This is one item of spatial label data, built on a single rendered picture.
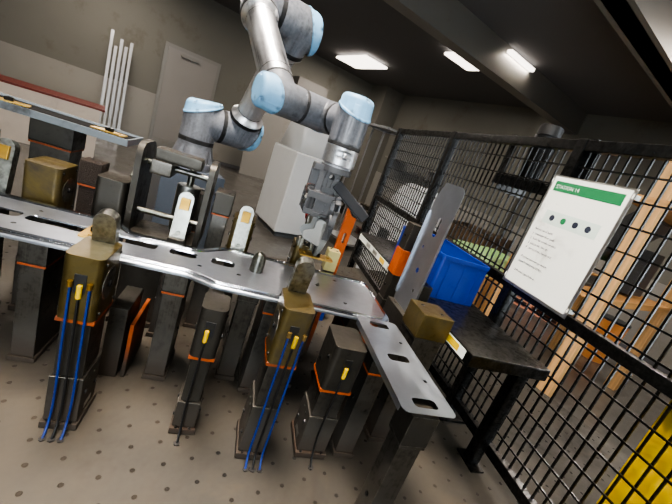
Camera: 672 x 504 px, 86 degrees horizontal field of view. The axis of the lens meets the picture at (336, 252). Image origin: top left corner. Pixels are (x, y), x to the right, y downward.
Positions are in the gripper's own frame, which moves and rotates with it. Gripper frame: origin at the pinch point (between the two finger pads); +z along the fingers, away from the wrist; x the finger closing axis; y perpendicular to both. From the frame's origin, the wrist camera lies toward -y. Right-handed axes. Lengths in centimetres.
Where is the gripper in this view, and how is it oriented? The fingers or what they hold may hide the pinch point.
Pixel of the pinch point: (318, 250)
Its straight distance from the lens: 86.5
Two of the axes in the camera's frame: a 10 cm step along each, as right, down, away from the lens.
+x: 2.0, 3.4, -9.2
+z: -3.2, 9.1, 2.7
